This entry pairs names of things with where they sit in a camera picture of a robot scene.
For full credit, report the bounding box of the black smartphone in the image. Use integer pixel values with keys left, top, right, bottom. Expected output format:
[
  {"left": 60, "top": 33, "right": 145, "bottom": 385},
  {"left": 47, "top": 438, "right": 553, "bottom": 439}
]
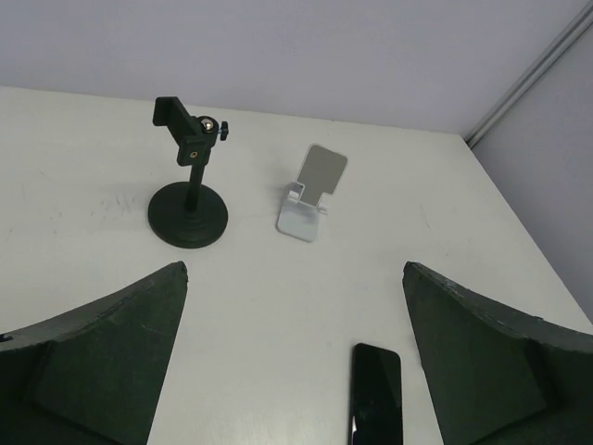
[{"left": 348, "top": 343, "right": 404, "bottom": 445}]

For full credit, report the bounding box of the white folding phone stand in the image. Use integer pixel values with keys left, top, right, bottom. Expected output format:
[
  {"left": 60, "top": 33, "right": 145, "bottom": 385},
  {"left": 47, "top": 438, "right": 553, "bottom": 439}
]
[{"left": 276, "top": 144, "right": 348, "bottom": 243}]

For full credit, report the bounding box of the aluminium frame post right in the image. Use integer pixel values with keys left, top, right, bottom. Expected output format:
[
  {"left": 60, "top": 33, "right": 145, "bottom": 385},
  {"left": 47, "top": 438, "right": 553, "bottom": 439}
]
[{"left": 464, "top": 1, "right": 592, "bottom": 150}]

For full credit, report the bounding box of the black round-base clamp stand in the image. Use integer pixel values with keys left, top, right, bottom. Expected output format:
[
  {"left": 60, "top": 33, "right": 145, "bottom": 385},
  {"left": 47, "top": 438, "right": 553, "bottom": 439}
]
[{"left": 147, "top": 96, "right": 229, "bottom": 249}]

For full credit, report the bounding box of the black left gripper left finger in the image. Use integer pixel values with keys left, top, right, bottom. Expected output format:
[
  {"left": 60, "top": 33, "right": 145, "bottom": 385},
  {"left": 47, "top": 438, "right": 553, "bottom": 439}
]
[{"left": 1, "top": 261, "right": 188, "bottom": 444}]

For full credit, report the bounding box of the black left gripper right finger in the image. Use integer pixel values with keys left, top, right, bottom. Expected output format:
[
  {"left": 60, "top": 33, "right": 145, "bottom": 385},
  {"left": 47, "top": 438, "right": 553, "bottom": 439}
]
[{"left": 402, "top": 261, "right": 592, "bottom": 444}]

